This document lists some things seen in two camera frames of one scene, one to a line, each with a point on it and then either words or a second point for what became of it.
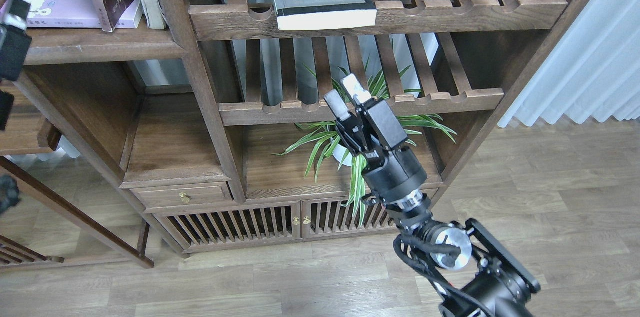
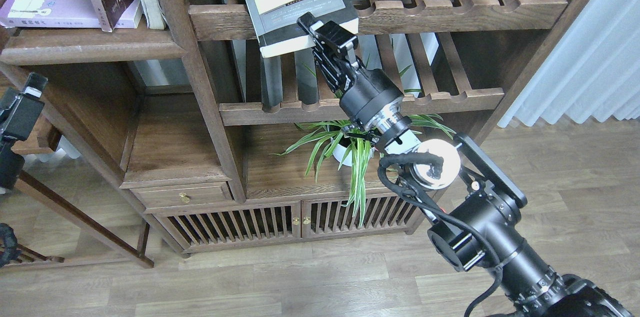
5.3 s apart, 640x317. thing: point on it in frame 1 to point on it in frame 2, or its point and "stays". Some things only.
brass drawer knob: [183, 198] stays
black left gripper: [15, 45] to [19, 115]
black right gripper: [372, 132] to [365, 94]
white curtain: [593, 69] stays
